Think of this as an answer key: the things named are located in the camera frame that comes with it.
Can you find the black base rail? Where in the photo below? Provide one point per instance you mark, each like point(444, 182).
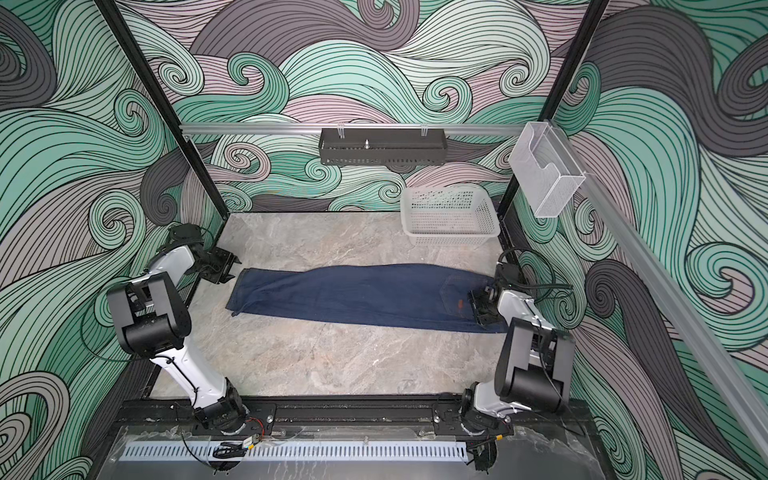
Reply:
point(443, 414)

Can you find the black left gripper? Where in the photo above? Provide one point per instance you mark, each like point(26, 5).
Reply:
point(225, 276)

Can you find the black corner frame post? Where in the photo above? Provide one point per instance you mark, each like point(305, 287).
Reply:
point(574, 55)
point(130, 47)

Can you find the black corner frame post left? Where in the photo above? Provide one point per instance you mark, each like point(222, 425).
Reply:
point(130, 47)

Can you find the aluminium back wall rail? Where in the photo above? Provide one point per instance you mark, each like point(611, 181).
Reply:
point(278, 128)

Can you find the black perforated wall tray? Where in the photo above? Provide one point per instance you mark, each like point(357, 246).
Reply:
point(371, 147)

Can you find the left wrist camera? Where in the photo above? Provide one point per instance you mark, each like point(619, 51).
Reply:
point(184, 234)

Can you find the white perforated plastic basket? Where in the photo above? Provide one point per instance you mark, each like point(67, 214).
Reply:
point(459, 215)

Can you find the clear plastic wall bin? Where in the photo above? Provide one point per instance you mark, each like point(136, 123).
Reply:
point(545, 165)

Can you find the white slotted cable duct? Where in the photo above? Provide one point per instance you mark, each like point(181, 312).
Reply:
point(411, 451)

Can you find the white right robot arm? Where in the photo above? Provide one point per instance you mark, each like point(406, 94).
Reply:
point(534, 369)

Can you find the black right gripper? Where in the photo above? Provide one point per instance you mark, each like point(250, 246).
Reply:
point(481, 315)

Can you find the aluminium wall rail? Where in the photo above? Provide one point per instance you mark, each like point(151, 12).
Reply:
point(278, 128)
point(728, 379)

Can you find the aluminium right wall rail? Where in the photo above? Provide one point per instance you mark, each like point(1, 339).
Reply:
point(728, 379)

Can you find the black corner frame post right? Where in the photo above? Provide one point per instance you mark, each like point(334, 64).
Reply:
point(574, 55)

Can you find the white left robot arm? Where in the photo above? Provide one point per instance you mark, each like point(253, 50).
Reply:
point(152, 321)

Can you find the dark blue denim trousers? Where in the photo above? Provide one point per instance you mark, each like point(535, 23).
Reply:
point(413, 296)

